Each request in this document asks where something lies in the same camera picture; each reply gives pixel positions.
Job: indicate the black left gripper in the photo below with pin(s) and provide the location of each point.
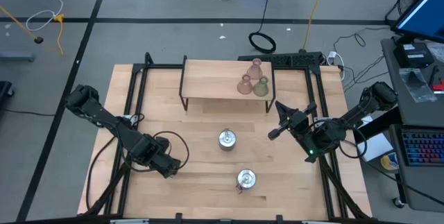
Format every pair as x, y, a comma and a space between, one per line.
166, 163

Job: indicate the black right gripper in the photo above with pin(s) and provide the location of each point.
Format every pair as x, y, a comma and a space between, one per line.
296, 125

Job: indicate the green glass candlestick holder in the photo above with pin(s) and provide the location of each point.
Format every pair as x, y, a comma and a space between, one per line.
261, 88

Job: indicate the pink glass candlestick holder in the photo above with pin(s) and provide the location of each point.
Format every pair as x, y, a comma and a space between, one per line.
255, 71
245, 87

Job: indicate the metal scented candle tin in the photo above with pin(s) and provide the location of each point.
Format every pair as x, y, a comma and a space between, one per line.
227, 140
246, 179

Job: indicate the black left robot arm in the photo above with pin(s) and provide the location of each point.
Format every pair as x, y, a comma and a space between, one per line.
104, 114

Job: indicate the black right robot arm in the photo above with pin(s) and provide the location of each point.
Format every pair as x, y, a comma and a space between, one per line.
357, 111

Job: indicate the white power adapter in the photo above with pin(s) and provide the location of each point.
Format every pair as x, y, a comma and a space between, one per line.
332, 55

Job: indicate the wooden shelf with black legs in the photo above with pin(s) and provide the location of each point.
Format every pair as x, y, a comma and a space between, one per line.
215, 80

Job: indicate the black desk strut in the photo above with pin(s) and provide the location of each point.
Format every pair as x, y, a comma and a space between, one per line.
381, 123

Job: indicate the white box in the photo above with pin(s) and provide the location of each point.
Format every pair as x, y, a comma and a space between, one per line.
376, 147

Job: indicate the grey side desk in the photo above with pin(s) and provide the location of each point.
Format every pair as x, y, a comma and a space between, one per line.
416, 113

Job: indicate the clear plastic bag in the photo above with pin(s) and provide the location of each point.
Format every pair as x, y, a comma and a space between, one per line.
416, 85

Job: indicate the small black computer box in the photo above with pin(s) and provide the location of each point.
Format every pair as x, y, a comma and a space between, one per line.
412, 55

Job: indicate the backlit rainbow keyboard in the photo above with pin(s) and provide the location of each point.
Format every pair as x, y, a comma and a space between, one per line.
423, 147

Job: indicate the black caster wheel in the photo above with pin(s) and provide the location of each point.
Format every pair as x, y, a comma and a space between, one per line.
398, 202

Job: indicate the grey keyboard desk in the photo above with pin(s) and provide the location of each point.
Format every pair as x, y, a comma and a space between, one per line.
423, 186

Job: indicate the red tool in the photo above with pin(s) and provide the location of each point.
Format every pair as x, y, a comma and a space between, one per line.
440, 86

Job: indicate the blue computer monitor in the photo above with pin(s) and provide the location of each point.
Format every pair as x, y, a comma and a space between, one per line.
426, 16

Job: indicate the black floor object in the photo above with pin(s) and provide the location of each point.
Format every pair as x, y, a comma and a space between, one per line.
5, 90

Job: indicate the grey furniture base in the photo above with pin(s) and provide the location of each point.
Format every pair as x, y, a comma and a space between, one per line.
17, 56

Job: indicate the black aluminium table frame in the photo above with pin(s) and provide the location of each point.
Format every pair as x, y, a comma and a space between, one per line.
163, 66

